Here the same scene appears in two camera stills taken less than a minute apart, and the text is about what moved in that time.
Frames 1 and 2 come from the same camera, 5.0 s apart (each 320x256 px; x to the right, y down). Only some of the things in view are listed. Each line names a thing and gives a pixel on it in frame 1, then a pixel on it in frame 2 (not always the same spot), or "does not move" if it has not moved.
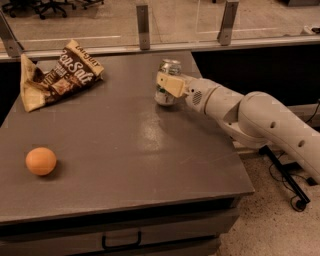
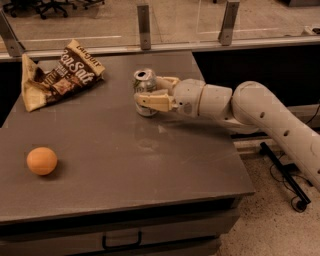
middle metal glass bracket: (143, 24) does not move
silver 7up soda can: (170, 67) to (144, 81)
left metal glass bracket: (12, 45) does not move
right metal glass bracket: (226, 28) does not move
